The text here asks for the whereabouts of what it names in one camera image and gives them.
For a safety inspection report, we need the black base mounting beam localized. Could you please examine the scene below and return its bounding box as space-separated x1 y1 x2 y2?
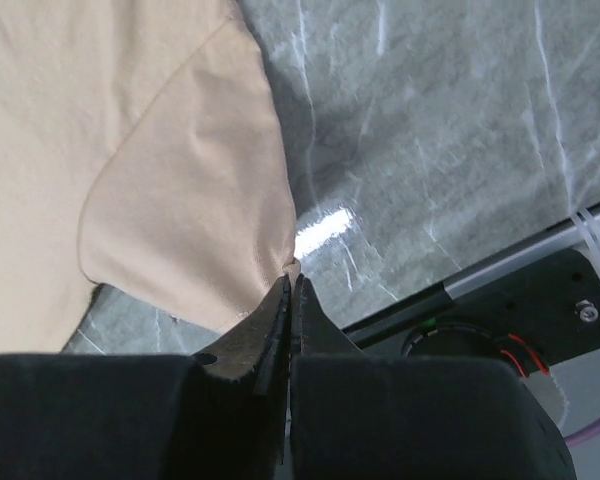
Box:
344 249 600 375

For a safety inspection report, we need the aluminium table frame rail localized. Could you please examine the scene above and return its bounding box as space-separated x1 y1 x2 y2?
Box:
344 203 600 342

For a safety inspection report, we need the beige t-shirt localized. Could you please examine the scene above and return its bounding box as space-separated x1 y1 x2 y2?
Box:
0 1 299 354

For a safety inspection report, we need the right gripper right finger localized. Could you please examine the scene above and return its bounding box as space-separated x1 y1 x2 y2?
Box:
290 277 576 479

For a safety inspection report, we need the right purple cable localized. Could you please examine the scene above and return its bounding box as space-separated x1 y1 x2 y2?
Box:
564 412 600 446

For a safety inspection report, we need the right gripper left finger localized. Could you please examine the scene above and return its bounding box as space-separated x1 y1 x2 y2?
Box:
0 277 291 479

